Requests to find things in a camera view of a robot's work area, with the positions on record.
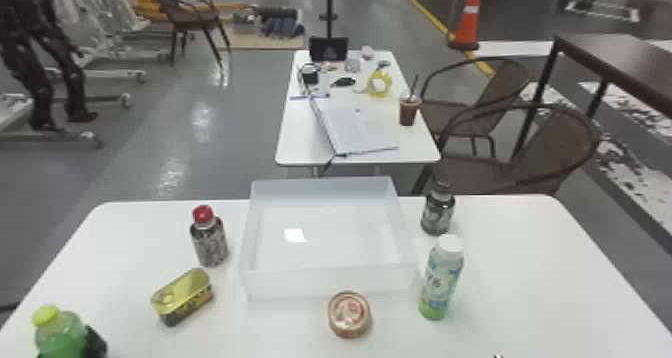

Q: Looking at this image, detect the white open notebook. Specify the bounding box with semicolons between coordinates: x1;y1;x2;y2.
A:
308;96;401;158

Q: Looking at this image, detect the white side table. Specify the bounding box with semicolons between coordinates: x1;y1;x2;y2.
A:
273;48;443;179

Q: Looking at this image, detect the brown drink cup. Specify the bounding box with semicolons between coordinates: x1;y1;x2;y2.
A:
398;74;423;128

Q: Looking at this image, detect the yellow tape roll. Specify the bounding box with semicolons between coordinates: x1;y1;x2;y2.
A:
365;68;394;99

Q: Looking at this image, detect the clear box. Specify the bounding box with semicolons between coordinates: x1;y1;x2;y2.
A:
238;176;420;301

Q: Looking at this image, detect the black capped dark bottle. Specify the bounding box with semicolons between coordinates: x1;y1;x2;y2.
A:
419;178;457;237

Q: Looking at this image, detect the red can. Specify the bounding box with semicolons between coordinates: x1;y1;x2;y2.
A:
327;289;373;340

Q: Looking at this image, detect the red capped dark bottle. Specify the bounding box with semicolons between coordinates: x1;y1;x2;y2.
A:
189;204;231;269

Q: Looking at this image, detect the white and green bottle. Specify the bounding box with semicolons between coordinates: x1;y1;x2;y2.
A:
417;233;466;322

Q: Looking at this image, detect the brown chair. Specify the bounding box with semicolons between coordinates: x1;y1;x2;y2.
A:
151;0;233;70
410;102;603;197
419;56;532;160

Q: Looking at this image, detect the orange cone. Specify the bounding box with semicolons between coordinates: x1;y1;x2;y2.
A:
447;0;484;53

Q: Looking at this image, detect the yellow can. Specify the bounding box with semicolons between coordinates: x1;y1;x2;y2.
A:
149;266;215;328

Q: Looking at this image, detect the dark side table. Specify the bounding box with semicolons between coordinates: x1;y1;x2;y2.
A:
510;32;672;163

